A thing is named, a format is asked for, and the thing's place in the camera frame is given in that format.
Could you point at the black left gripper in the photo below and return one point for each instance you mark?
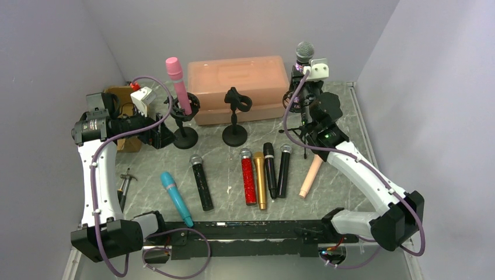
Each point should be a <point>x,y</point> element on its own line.
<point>155,136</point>

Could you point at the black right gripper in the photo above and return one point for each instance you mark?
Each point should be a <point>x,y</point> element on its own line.
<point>300,81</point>

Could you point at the brown cardboard box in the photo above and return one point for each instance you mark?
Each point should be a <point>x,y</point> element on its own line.
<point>125,145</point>

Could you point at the black tripod shock mount stand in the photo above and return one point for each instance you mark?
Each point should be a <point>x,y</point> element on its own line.
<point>301,106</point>

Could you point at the blue plastic microphone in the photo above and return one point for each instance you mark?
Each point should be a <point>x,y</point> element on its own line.
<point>171,188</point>

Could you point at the black glitter microphone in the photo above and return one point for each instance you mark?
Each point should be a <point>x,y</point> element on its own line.
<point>201,182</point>

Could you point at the peach beige microphone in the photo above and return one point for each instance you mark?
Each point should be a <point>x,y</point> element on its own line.
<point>310,176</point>

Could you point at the black silver-head microphone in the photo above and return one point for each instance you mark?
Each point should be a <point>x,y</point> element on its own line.
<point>284,171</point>

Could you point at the purple glitter microphone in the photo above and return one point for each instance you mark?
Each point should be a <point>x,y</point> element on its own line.
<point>304,53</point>

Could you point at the slim black microphone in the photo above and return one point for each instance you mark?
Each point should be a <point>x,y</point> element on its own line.
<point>269,166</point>

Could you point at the pink microphone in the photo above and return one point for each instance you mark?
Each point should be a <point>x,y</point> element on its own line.
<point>175,72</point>

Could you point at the black clip round-base stand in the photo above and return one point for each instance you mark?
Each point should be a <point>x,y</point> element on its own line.
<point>235,135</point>

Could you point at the gold microphone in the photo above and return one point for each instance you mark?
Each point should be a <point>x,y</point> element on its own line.
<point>258,160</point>

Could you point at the red glitter microphone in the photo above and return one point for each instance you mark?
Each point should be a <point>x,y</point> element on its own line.
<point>248,177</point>

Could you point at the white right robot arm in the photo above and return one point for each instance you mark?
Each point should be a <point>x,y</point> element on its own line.
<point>397,215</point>

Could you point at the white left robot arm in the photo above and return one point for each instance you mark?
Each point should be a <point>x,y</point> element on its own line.
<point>104,232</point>

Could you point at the grey metal hammer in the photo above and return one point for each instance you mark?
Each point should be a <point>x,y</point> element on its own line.
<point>127,178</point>

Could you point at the pink plastic storage box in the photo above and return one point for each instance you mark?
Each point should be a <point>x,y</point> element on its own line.
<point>263,79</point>

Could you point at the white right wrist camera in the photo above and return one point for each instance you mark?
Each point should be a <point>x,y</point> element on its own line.
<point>317,70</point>

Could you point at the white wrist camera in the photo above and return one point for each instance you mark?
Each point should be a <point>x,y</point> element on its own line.
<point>142,98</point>
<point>317,70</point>

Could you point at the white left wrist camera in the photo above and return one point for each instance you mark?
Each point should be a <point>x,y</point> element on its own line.
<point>142,98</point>

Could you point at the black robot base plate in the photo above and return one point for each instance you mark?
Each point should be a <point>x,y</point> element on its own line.
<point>304,238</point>

